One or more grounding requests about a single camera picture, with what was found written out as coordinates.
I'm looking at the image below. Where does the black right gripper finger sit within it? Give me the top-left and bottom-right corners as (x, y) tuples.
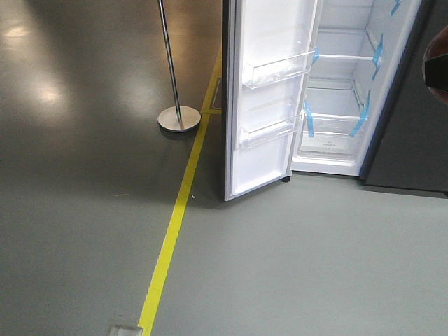
(423, 54), (447, 90)

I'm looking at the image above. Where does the red yellow apple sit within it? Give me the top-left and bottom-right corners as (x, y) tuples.
(422, 27), (447, 104)

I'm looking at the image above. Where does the white fridge door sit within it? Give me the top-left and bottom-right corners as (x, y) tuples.
(222, 1), (322, 201)

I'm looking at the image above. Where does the white open fridge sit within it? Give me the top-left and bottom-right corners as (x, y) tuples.
(291, 1), (428, 177)

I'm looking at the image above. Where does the clear upper door shelf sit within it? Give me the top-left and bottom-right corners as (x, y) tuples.
(242, 50), (315, 90)

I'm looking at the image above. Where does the clear door shelf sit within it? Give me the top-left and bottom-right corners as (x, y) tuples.
(238, 116), (298, 148)
(242, 50), (315, 90)

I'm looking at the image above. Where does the clear lower door shelf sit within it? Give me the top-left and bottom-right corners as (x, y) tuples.
(238, 116), (298, 148)

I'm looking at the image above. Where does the silver stanchion pole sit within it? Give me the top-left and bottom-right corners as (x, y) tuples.
(157, 0), (201, 132)

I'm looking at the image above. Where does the metal floor plate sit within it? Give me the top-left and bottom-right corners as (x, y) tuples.
(107, 325), (143, 336)

